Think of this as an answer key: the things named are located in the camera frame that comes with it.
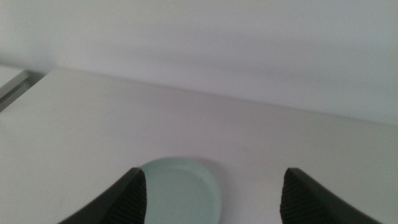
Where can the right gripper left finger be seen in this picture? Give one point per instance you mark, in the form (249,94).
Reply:
(124,202)

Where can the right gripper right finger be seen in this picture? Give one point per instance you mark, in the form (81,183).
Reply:
(304,202)

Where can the pale green shallow bowl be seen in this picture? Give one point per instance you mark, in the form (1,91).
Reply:
(180,193)

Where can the white side table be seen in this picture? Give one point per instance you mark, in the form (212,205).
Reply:
(11,82)

